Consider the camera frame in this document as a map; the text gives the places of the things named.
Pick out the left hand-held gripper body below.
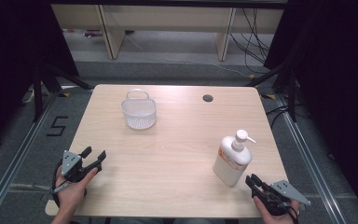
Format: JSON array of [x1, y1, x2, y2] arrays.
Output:
[[61, 150, 103, 184]]

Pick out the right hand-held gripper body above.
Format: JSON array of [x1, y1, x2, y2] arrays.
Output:
[[252, 179, 312, 217]]

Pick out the person's right hand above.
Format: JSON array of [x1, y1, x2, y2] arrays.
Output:
[[253, 196, 300, 224]]

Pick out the person's left hand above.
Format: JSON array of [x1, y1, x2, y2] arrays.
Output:
[[55, 167, 99, 217]]

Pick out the white pump bottle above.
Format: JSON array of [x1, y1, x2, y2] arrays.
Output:
[[212, 129, 257, 188]]

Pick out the black metal stand legs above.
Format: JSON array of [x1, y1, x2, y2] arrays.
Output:
[[32, 63, 95, 123], [244, 61, 300, 123]]

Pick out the black curtain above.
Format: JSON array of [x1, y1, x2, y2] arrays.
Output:
[[0, 0, 80, 157], [263, 0, 358, 216]]

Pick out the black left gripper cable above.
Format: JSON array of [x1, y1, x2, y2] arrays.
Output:
[[51, 159, 64, 207]]

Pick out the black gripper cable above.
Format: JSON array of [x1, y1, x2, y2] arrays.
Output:
[[51, 159, 64, 207], [286, 204, 301, 224]]

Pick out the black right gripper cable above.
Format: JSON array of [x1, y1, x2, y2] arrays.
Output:
[[286, 204, 301, 224]]

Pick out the aluminium floor rail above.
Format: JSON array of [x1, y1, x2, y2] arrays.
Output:
[[0, 92, 61, 224], [274, 93, 350, 224]]

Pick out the translucent plastic basket with handle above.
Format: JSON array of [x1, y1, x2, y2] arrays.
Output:
[[120, 88, 158, 131]]

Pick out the black floor cables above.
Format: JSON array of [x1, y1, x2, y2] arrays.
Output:
[[265, 103, 294, 129]]

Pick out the white coiled cable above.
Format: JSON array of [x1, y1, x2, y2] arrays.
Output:
[[21, 88, 37, 105]]

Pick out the white floor cable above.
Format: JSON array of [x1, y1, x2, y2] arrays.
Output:
[[162, 58, 254, 79]]

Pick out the black hanging cables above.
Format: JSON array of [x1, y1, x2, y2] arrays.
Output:
[[228, 7, 275, 75]]

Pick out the light wooden desk frame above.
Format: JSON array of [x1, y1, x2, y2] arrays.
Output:
[[50, 3, 285, 63]]

